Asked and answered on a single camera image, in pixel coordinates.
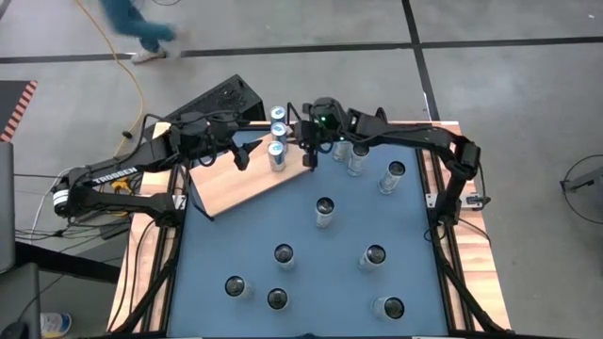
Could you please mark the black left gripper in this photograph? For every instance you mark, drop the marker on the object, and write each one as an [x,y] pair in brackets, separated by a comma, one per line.
[227,141]

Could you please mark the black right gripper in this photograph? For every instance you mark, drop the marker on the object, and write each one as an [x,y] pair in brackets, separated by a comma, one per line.
[310,132]

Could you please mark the white Celsius can yellow band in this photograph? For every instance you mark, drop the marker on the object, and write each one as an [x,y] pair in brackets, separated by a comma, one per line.
[341,151]
[277,299]
[324,214]

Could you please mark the blue silver Red Bull can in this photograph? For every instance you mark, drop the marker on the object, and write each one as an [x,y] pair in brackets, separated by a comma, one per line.
[276,157]
[279,132]
[278,113]

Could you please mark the white Celsius can blue band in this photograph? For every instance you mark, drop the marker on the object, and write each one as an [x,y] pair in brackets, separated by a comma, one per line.
[284,254]
[390,179]

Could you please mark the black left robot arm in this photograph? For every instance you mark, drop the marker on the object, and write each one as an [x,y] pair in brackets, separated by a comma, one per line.
[118,172]

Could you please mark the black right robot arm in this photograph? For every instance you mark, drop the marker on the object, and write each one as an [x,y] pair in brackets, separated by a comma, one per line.
[414,134]

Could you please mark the white Celsius Peach Vibe can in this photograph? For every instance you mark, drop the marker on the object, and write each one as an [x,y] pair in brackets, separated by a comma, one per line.
[357,162]
[374,255]

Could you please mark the black perforated box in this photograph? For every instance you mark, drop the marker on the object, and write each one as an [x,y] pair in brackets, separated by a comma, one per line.
[212,101]

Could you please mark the blue table mat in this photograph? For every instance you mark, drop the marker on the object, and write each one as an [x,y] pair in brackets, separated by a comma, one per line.
[306,282]

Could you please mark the white Celsius can black lid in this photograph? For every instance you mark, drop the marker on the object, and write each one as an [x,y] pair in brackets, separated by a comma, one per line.
[393,308]
[234,286]

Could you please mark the black power adapter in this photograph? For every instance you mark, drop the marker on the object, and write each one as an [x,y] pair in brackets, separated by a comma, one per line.
[115,229]

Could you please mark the person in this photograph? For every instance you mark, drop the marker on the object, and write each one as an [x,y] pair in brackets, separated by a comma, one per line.
[127,21]

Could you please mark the black metal beam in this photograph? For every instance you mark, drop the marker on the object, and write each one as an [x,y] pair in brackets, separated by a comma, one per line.
[70,263]

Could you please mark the black mat orange striped edge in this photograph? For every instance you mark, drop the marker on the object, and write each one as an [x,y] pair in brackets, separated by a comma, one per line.
[11,101]

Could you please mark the grey monitor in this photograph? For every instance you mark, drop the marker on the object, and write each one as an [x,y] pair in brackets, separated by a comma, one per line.
[5,207]

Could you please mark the grey stand round base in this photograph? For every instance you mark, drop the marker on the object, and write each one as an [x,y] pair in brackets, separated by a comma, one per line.
[586,181]

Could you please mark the wooden shelf black metal frame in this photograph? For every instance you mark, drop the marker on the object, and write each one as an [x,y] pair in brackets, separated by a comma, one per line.
[235,183]

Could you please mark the white metal corner bracket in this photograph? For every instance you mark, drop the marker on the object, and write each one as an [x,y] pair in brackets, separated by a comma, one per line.
[179,202]
[431,200]

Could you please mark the black table frame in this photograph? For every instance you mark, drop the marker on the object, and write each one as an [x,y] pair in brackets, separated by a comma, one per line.
[172,282]

